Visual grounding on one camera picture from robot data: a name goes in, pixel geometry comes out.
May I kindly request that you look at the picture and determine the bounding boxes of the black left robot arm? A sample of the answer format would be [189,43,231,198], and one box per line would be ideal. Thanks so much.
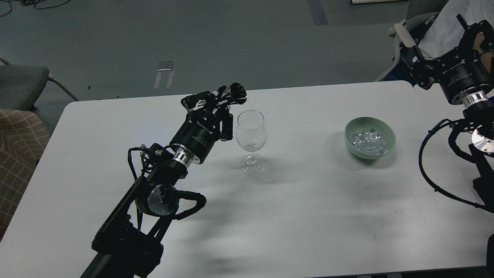
[82,83,247,278]

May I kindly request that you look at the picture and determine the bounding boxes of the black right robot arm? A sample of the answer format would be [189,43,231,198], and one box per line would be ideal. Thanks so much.
[394,15,494,213]

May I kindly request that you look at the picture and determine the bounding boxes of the black floor cables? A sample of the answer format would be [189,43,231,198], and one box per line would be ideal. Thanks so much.
[0,0,70,17]

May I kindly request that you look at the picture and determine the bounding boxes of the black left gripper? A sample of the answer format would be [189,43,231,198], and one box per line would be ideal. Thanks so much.
[170,91,233,164]

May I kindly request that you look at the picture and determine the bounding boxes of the grey chair at left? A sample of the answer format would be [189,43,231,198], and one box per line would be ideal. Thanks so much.
[0,58,79,111]

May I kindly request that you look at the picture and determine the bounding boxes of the grey office chair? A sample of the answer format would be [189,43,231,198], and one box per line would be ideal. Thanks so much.
[375,0,448,83]

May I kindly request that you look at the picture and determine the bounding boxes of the metal floor plate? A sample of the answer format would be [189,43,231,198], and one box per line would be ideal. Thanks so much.
[153,61,175,89]

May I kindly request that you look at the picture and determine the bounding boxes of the clear wine glass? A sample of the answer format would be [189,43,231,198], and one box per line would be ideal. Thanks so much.
[235,110,267,176]

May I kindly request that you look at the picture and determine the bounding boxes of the seated person white shirt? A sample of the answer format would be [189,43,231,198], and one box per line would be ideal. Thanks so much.
[401,0,494,83]

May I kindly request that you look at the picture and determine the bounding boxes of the beige checkered cushion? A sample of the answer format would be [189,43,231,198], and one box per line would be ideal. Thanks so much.
[0,109,50,238]

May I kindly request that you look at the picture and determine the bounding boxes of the steel double jigger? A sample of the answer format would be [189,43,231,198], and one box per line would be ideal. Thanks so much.
[217,82,247,105]

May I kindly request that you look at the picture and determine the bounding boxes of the green ceramic bowl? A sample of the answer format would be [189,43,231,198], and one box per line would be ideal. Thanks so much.
[344,117,397,160]

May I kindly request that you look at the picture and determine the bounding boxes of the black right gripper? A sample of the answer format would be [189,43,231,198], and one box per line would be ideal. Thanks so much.
[401,14,493,105]

